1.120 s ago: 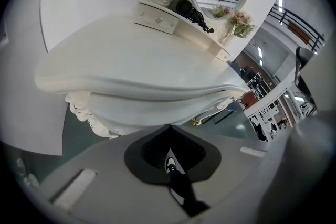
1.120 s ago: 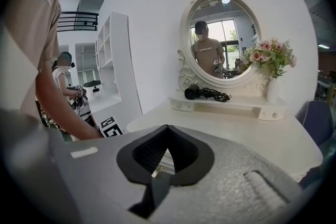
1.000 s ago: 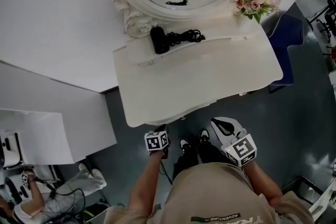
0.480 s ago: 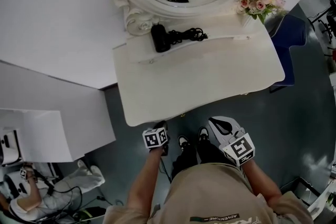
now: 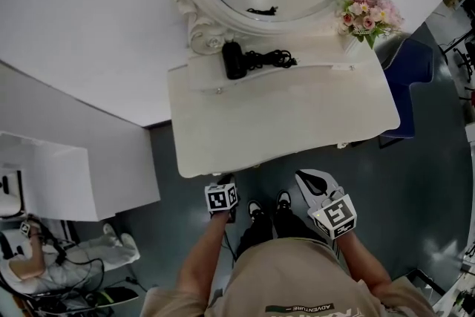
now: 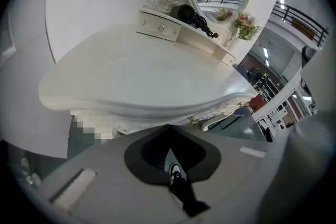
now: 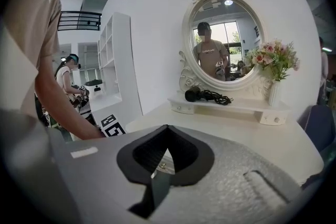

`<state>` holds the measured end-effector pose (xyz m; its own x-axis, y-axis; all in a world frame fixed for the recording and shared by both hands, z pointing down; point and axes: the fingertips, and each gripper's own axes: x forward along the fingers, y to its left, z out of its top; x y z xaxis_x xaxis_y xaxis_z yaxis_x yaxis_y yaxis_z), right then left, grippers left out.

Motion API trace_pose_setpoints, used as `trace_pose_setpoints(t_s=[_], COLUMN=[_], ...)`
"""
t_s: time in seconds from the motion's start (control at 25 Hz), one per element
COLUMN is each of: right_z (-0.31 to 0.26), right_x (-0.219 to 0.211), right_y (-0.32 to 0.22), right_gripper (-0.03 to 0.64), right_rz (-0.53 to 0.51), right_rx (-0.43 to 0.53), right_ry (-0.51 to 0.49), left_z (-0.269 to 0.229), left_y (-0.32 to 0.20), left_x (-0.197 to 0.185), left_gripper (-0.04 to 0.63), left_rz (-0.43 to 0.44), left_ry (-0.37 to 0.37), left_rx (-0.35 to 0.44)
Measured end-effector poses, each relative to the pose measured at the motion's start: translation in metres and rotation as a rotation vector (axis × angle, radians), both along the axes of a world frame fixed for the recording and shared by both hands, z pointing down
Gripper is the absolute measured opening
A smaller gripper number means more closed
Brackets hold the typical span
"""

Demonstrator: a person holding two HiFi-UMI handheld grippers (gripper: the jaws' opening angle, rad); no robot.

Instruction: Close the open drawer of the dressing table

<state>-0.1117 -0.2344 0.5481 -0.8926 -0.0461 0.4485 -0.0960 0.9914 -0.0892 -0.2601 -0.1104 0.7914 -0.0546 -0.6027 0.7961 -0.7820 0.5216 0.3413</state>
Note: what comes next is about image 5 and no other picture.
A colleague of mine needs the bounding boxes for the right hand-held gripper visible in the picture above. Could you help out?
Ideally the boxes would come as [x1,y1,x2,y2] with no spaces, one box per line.
[295,169,358,241]

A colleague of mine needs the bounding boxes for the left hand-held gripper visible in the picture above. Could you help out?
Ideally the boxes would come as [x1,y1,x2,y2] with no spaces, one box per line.
[204,173,240,224]

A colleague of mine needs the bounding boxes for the white dressing table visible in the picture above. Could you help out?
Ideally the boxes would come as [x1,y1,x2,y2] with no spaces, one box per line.
[166,29,402,179]

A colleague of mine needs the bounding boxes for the person's right forearm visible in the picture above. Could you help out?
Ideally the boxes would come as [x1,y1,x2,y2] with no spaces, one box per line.
[332,229,393,294]

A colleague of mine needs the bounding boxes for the person's left forearm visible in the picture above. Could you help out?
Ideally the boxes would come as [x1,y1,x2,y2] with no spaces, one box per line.
[177,213,233,304]

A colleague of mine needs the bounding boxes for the person's left shoe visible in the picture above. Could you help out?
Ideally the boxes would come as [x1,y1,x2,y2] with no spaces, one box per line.
[246,199,265,222]

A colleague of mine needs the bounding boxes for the person's shoe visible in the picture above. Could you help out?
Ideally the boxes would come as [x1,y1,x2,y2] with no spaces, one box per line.
[275,189,292,212]
[246,199,265,222]

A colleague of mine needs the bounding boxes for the person's right shoe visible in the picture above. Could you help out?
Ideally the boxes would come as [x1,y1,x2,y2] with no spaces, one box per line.
[275,189,292,212]

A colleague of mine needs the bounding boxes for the person's black trousers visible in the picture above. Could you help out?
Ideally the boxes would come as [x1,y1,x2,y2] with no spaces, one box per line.
[235,211,327,261]

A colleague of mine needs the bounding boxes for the person's beige shirt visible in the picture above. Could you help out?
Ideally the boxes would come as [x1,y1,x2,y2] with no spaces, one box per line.
[140,237,439,317]

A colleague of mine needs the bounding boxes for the blue chair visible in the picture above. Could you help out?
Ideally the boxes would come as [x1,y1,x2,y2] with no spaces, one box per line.
[378,36,435,149]

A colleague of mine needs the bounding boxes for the black and green board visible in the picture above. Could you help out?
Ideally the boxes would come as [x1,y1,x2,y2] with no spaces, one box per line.
[85,285,140,307]

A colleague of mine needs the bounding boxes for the white shelf unit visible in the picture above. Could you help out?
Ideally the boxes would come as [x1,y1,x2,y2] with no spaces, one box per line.
[0,131,163,222]

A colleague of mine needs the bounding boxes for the pink flower bouquet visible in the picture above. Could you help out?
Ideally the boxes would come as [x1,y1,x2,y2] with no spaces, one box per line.
[335,0,405,49]

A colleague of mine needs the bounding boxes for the black office chair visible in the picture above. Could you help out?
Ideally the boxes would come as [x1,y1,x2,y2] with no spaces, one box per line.
[439,36,475,86]

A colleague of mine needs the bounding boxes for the black hair dryer with cord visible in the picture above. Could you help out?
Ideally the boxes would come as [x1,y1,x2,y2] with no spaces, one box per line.
[221,41,300,81]

